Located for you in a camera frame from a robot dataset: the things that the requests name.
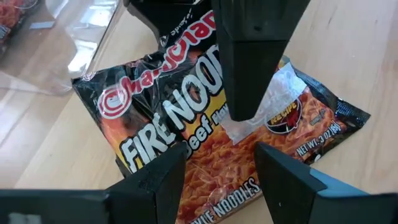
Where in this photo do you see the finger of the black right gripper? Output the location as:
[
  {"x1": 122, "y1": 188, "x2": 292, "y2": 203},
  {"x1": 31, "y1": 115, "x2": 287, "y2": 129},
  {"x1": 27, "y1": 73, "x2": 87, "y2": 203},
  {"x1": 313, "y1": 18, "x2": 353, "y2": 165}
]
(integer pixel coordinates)
[
  {"x1": 211, "y1": 0, "x2": 312, "y2": 122},
  {"x1": 124, "y1": 0, "x2": 213, "y2": 40}
]

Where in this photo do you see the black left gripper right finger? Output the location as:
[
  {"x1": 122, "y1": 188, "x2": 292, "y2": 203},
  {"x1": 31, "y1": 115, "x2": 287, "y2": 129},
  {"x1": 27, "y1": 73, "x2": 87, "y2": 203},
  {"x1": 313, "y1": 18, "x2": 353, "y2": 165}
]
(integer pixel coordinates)
[{"x1": 254, "y1": 141, "x2": 369, "y2": 224}]

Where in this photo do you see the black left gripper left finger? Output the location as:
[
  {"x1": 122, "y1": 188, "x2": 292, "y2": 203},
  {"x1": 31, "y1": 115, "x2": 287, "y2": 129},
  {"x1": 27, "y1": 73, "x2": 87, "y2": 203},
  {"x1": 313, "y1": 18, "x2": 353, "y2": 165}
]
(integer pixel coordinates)
[{"x1": 105, "y1": 141, "x2": 188, "y2": 224}]

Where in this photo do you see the black Fire Noodle pack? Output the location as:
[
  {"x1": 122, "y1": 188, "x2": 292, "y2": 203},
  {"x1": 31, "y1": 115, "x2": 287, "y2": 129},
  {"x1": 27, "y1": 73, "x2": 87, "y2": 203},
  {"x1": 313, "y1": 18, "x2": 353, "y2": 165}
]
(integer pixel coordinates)
[
  {"x1": 71, "y1": 9, "x2": 371, "y2": 224},
  {"x1": 0, "y1": 0, "x2": 43, "y2": 47}
]

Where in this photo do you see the clear plastic bin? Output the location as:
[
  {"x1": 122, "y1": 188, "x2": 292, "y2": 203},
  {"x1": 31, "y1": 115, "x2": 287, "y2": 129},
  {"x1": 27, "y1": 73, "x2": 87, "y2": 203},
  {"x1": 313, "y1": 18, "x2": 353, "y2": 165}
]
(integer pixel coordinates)
[{"x1": 0, "y1": 0, "x2": 126, "y2": 96}]

